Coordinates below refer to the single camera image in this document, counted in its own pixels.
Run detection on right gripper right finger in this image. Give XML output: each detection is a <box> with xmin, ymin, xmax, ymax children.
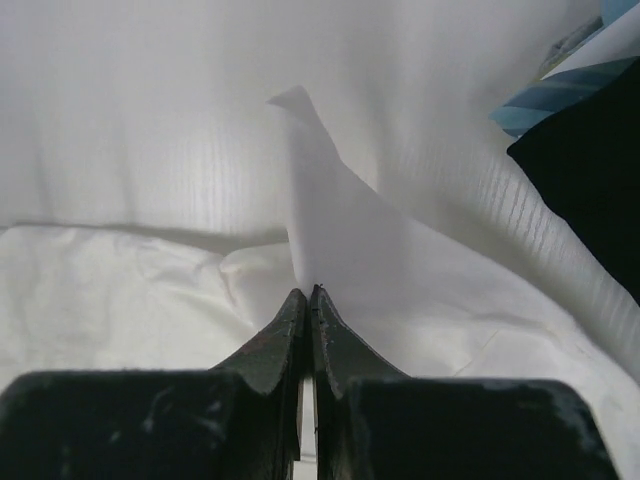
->
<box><xmin>310</xmin><ymin>287</ymin><xmax>618</xmax><ymax>479</ymax></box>

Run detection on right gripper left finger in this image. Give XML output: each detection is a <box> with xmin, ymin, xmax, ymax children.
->
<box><xmin>1</xmin><ymin>290</ymin><xmax>306</xmax><ymax>479</ymax></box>

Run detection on white floral t shirt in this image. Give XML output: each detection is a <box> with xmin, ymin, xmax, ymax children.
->
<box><xmin>1</xmin><ymin>88</ymin><xmax>639</xmax><ymax>479</ymax></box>

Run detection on folded black t shirt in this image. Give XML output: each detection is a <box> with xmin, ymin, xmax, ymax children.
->
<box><xmin>507</xmin><ymin>62</ymin><xmax>639</xmax><ymax>298</ymax></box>

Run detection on striped blue folded shirt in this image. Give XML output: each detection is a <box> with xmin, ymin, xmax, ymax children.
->
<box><xmin>490</xmin><ymin>1</ymin><xmax>639</xmax><ymax>138</ymax></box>

